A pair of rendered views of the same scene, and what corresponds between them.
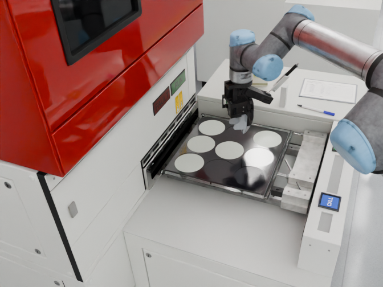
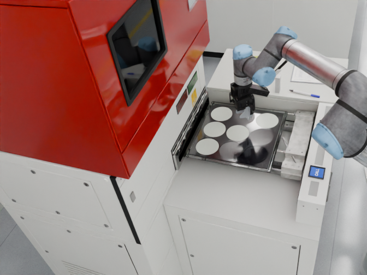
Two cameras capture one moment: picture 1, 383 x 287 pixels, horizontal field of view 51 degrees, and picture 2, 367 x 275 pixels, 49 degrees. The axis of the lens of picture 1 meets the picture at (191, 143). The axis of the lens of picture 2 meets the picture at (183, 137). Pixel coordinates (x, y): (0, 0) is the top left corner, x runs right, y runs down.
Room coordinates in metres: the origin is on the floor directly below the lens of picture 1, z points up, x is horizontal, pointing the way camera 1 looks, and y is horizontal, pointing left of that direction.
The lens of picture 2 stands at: (-0.17, 0.05, 2.16)
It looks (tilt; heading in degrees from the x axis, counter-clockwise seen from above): 44 degrees down; 3
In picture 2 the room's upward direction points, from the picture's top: 11 degrees counter-clockwise
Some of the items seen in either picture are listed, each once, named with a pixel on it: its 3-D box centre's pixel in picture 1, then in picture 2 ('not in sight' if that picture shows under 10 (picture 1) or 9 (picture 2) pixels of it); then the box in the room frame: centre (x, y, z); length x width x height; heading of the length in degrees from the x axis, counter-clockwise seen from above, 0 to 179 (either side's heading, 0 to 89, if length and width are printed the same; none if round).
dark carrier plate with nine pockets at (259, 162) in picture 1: (229, 150); (237, 133); (1.11, -0.13, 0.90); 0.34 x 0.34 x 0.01; 64
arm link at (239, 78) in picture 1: (241, 73); (243, 77); (1.12, -0.17, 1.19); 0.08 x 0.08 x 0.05
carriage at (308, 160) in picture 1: (305, 171); (298, 145); (1.01, -0.38, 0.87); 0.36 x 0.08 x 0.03; 154
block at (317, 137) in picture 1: (314, 136); (305, 115); (1.16, -0.45, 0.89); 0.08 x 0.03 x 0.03; 64
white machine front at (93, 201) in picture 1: (143, 141); (171, 135); (1.04, 0.15, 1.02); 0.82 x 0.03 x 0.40; 154
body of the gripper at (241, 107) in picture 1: (238, 96); (242, 93); (1.12, -0.16, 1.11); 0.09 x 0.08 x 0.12; 107
